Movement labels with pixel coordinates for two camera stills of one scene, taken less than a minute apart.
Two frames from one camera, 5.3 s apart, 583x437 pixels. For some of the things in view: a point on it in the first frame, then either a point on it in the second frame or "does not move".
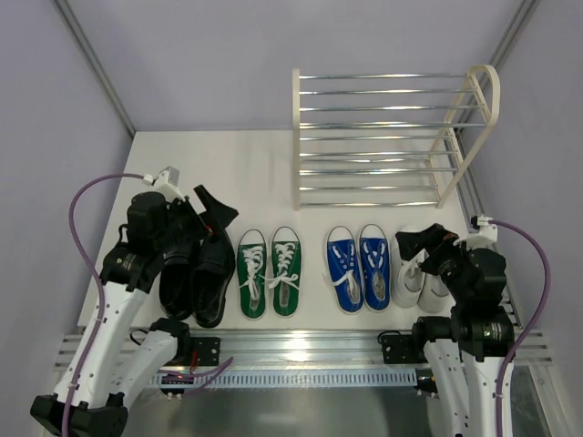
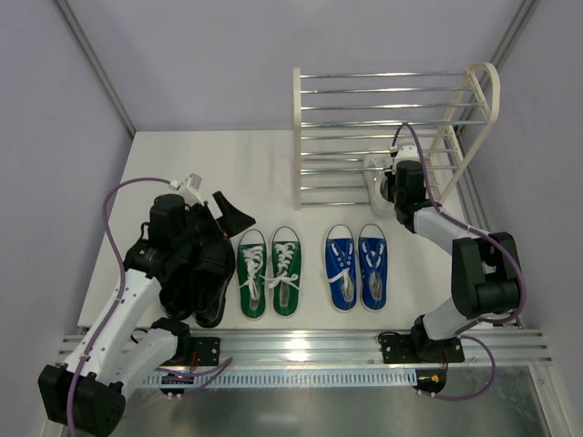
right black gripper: [431, 248] → [390, 187]
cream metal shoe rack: [393, 139] does not move
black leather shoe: [212, 272] does not move
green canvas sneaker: [287, 261] does not move
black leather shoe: [176, 280] does not move
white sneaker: [407, 278] → [375, 167]
